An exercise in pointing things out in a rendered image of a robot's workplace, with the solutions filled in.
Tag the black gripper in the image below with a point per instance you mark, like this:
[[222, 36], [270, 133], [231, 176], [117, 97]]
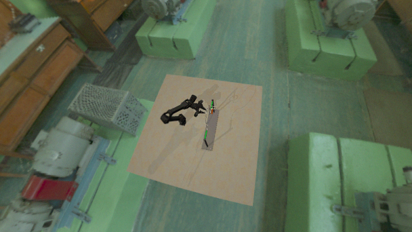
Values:
[[197, 111]]

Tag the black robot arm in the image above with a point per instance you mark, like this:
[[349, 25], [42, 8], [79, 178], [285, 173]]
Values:
[[184, 105]]

